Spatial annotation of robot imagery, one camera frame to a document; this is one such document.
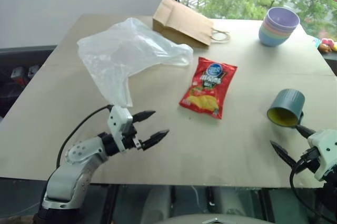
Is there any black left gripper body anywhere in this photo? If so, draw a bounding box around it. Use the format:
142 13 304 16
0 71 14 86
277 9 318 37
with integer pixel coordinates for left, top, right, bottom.
123 122 144 152

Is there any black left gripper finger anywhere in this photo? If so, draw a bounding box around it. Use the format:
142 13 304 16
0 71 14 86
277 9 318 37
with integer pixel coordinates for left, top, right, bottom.
141 129 170 151
131 110 157 124

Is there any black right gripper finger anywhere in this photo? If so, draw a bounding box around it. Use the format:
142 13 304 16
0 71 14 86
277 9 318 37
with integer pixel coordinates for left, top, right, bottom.
294 125 316 139
269 140 299 168

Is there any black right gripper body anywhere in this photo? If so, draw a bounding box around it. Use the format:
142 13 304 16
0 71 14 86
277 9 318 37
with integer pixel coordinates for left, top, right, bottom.
298 147 322 174

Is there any teal cup with yellow inside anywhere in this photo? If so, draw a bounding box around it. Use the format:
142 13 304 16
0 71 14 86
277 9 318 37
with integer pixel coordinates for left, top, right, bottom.
266 89 306 129

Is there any clear plastic bag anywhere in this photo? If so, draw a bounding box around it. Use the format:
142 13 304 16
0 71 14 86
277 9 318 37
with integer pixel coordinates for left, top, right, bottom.
76 17 194 108

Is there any red potato chips packet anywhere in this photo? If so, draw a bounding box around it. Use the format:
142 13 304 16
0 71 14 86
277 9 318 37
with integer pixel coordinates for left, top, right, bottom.
179 56 239 120

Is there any pink and yellow plush toy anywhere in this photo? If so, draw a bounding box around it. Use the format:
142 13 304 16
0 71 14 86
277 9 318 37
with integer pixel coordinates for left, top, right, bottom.
312 37 337 54

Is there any blue plastic bowl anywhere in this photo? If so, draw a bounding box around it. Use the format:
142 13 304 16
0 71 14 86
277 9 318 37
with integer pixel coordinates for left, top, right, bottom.
258 27 294 47

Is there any brown paper bag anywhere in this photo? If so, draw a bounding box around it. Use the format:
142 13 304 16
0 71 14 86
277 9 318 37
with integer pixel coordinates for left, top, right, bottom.
152 0 231 49

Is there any green plastic bowl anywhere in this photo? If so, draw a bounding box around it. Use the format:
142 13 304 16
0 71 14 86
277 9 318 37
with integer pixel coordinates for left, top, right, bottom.
260 25 296 38

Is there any pink plastic bowl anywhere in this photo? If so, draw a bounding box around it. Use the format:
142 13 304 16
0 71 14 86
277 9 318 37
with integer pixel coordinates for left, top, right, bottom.
262 19 299 33

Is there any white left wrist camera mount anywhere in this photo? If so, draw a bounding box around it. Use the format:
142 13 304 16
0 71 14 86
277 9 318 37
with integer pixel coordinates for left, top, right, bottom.
107 105 133 153

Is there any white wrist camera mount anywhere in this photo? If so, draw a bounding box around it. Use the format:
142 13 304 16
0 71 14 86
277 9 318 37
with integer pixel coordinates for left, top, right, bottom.
307 129 337 182
107 105 133 153

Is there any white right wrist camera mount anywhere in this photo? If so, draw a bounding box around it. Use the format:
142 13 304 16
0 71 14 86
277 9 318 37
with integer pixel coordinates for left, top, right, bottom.
307 129 337 182

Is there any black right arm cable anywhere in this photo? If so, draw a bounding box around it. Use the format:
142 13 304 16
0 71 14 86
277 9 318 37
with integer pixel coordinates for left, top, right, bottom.
289 152 337 222

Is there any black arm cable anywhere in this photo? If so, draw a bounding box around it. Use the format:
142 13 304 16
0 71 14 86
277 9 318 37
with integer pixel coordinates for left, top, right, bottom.
56 104 114 170
289 152 337 222

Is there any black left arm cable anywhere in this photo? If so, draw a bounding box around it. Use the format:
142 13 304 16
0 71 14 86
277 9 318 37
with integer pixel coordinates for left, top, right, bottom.
56 104 114 170

